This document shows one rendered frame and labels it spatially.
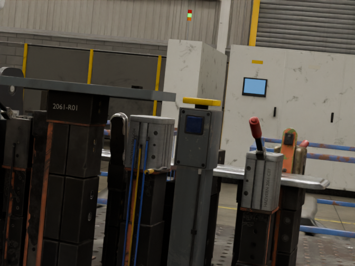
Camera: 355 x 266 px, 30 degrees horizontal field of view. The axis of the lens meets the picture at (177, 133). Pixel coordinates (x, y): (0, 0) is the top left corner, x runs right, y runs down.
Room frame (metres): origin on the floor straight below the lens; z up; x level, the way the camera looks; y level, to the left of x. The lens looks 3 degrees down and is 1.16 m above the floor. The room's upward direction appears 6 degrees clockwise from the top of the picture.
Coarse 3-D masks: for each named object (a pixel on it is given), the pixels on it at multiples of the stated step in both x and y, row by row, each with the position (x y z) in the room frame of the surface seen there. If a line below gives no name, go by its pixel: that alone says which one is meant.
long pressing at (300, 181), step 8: (104, 152) 1.71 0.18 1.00; (104, 160) 1.59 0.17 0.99; (216, 168) 1.55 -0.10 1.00; (224, 168) 1.57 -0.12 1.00; (232, 168) 1.60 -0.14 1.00; (240, 168) 1.61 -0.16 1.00; (224, 176) 1.50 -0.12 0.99; (232, 176) 1.49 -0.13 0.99; (240, 176) 1.48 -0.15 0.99; (288, 176) 1.54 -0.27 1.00; (296, 176) 1.56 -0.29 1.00; (304, 176) 1.58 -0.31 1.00; (312, 176) 1.60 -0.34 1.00; (288, 184) 1.45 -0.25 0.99; (296, 184) 1.44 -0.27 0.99; (304, 184) 1.44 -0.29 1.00; (312, 184) 1.44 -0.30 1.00; (320, 184) 1.44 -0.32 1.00; (328, 184) 1.53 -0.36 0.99
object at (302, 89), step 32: (256, 64) 9.48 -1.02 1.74; (288, 64) 9.41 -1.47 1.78; (320, 64) 9.35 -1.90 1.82; (352, 64) 9.28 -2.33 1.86; (256, 96) 9.45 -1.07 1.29; (288, 96) 9.41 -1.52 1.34; (320, 96) 9.34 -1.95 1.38; (352, 96) 9.27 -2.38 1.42; (224, 128) 9.54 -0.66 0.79; (320, 128) 9.33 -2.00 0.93; (352, 128) 9.26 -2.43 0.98; (320, 160) 9.32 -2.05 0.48; (320, 192) 9.35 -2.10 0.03; (352, 192) 9.28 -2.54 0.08
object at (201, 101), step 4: (184, 100) 1.25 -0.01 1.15; (188, 100) 1.24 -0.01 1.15; (192, 100) 1.24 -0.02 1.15; (196, 100) 1.24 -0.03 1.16; (200, 100) 1.24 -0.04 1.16; (204, 100) 1.23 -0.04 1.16; (208, 100) 1.23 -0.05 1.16; (212, 100) 1.23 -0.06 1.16; (216, 100) 1.25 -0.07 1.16; (196, 104) 1.26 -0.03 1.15; (200, 104) 1.24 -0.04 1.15; (204, 104) 1.23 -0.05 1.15; (208, 104) 1.23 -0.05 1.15; (212, 104) 1.23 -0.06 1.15; (216, 104) 1.25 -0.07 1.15; (220, 104) 1.28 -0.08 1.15; (196, 108) 1.26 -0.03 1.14; (200, 108) 1.25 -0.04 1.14; (204, 108) 1.25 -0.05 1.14
